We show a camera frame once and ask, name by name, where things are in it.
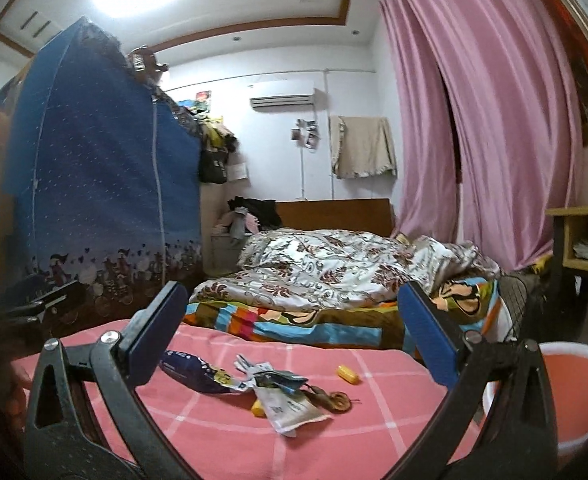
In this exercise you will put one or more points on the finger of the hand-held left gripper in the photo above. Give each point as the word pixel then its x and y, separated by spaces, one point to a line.
pixel 48 302

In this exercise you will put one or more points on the white air conditioner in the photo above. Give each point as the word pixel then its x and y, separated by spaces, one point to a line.
pixel 281 95

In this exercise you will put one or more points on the beige hanging towel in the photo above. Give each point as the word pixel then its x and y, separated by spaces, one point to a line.
pixel 364 147

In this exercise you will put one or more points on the beige cabinet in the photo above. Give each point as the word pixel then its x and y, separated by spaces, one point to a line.
pixel 218 255

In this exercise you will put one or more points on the colourful cartoon blanket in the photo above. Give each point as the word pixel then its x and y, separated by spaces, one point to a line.
pixel 324 332

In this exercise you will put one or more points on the small yellow item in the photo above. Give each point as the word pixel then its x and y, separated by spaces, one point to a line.
pixel 541 265

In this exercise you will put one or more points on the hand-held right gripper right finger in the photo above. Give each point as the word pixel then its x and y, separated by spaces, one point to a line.
pixel 431 340

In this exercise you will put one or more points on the dark green wrapper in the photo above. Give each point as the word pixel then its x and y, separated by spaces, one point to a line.
pixel 279 380

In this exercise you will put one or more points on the floral white quilt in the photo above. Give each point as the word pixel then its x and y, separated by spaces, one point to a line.
pixel 324 265

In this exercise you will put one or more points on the colourful clutter pile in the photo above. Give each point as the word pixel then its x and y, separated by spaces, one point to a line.
pixel 208 120

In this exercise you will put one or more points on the white plastic bucket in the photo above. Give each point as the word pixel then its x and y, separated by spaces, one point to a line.
pixel 574 390

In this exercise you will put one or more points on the pink curtain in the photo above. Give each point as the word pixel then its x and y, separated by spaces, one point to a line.
pixel 499 110

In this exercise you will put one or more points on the black hanging bag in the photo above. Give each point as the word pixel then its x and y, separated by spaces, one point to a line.
pixel 213 165

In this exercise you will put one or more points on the photos on wall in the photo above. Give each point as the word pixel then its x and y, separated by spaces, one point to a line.
pixel 306 135

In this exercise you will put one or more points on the brown fruit peel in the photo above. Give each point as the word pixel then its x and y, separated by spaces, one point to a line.
pixel 336 401

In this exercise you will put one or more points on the small yellow piece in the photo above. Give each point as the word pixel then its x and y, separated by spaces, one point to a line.
pixel 258 407

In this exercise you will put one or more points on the yellow plastic cap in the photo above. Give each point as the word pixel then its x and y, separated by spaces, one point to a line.
pixel 348 374

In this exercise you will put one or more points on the pile of clothes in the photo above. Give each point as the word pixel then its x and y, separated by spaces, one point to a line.
pixel 254 215

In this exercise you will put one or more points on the pink checked bed sheet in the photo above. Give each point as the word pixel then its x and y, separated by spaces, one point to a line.
pixel 374 435

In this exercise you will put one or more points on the white wall paper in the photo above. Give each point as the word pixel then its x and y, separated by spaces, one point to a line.
pixel 237 171

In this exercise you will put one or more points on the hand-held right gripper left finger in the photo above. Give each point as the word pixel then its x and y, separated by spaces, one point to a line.
pixel 153 340

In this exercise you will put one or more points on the wooden shelf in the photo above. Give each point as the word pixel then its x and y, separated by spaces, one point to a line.
pixel 556 240

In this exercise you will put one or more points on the blue snack bag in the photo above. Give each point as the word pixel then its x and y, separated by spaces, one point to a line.
pixel 193 372

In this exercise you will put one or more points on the blue fabric wardrobe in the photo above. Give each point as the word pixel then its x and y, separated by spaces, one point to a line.
pixel 98 170

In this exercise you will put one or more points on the wooden headboard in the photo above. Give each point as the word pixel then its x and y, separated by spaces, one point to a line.
pixel 334 215

